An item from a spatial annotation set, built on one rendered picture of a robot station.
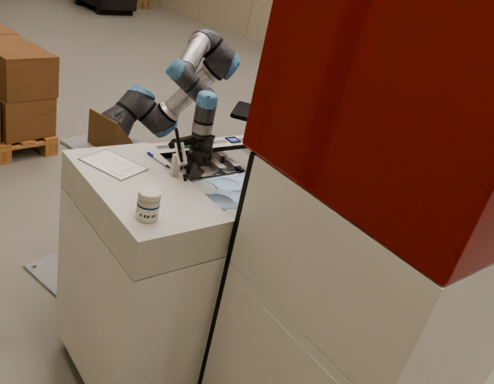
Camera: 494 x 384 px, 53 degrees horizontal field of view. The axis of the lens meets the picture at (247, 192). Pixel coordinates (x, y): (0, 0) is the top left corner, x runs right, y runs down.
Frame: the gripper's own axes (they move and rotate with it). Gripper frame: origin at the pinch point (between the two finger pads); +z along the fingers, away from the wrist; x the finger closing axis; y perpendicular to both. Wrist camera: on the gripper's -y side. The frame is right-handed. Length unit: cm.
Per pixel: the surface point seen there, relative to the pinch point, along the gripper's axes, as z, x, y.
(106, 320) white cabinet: 38, -46, -9
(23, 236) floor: 92, 49, -102
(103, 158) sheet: -5.0, -12.3, -29.9
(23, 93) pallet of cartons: 41, 132, -156
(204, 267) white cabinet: 11.9, -35.4, 19.2
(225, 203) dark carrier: 2.0, -7.2, 17.4
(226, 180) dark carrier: 2.0, 10.8, 13.2
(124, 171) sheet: -5.0, -17.9, -19.0
